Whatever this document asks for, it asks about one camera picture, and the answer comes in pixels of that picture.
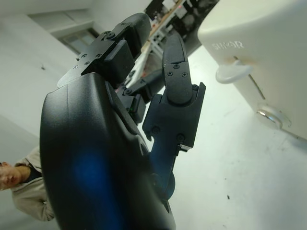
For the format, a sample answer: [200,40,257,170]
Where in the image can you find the cream white two-slot toaster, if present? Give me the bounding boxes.
[197,0,307,139]

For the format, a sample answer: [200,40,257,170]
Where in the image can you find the person in beige jacket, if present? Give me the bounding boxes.
[0,146,56,221]

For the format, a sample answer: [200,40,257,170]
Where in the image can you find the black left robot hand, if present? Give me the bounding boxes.
[39,13,207,230]

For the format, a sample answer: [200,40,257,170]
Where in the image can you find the grey framed window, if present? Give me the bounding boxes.
[59,27,100,55]

